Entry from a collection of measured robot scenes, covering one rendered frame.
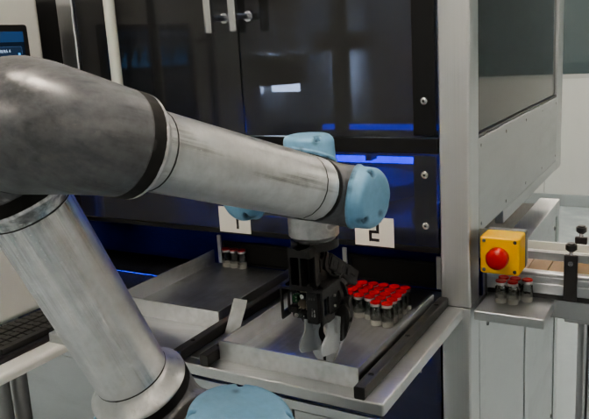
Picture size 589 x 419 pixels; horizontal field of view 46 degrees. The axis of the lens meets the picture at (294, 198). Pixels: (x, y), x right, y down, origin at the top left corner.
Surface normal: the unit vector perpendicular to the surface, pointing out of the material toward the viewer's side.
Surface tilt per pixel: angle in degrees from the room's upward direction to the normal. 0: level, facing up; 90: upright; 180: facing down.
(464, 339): 90
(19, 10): 90
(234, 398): 8
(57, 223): 91
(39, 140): 91
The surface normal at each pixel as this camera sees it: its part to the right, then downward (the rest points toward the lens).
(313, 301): -0.49, 0.22
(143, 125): 0.71, -0.16
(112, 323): 0.68, 0.17
